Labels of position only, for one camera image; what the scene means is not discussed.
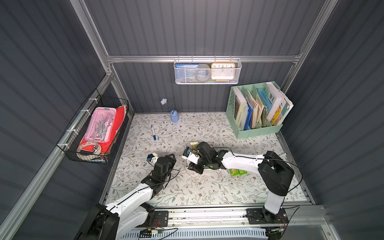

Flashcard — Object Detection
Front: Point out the blue folder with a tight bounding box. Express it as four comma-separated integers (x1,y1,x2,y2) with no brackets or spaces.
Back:
244,102,253,131

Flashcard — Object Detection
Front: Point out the grey tape roll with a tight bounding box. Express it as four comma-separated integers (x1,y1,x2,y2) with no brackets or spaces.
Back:
195,64,211,83

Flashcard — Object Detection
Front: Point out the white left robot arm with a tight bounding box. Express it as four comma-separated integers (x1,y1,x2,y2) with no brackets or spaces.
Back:
74,154,177,240

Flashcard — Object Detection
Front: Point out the mint green file organizer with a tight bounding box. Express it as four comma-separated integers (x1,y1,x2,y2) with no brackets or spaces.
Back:
226,83,283,139

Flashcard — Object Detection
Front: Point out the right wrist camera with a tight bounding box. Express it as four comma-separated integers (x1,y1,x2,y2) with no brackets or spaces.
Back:
182,148,200,164

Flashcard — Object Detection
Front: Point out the blue spray bottle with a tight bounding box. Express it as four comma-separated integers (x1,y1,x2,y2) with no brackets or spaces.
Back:
161,98,180,123

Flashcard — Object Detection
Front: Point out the pink plastic tool case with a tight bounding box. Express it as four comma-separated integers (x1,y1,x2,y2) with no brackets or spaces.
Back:
84,107,117,143

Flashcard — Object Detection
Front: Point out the clear tape dispenser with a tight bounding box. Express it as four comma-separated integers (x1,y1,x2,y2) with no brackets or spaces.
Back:
77,142,102,155

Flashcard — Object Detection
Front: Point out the red cloth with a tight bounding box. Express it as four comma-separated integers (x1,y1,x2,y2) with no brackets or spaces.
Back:
79,105,128,155

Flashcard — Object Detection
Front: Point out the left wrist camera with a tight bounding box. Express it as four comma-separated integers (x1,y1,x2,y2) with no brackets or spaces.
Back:
147,153,159,164

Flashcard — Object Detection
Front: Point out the blue white marker pen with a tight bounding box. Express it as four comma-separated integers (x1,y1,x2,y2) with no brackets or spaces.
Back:
151,125,157,141

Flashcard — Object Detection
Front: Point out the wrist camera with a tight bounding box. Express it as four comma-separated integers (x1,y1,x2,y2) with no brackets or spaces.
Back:
147,153,159,164
182,148,200,164

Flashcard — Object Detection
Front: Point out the beige paper stack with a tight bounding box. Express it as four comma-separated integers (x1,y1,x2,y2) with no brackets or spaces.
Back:
246,90,265,129

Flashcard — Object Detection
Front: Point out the green cookie packet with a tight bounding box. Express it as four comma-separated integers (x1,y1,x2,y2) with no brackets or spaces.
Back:
239,170,248,176
230,169,240,177

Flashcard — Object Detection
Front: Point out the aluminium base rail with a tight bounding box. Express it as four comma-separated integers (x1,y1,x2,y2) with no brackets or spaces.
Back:
156,203,330,229

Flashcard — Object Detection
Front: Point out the pale green workspace book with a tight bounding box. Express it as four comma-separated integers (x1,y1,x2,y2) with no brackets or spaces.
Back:
234,88,248,131

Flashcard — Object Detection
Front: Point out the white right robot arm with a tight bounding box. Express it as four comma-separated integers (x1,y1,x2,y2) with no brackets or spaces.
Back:
182,142,295,224

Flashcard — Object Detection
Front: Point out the blue box in basket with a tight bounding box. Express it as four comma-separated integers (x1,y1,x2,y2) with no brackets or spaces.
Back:
174,63,199,84

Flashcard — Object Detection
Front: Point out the yellow illustrated book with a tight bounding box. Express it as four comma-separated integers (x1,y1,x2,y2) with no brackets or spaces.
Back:
270,106,282,125

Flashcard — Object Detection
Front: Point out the black wire wall basket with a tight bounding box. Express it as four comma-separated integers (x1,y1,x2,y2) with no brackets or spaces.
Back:
57,90,130,165

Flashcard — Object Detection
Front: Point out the yellow white clock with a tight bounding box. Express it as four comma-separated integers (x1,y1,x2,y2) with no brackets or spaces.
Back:
211,63,236,81

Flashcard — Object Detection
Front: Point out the white illustrated book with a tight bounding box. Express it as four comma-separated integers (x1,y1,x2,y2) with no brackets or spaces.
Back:
266,83,294,126

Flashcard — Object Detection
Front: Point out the white wire wall basket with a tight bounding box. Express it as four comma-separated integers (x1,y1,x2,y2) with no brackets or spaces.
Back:
174,57,242,85

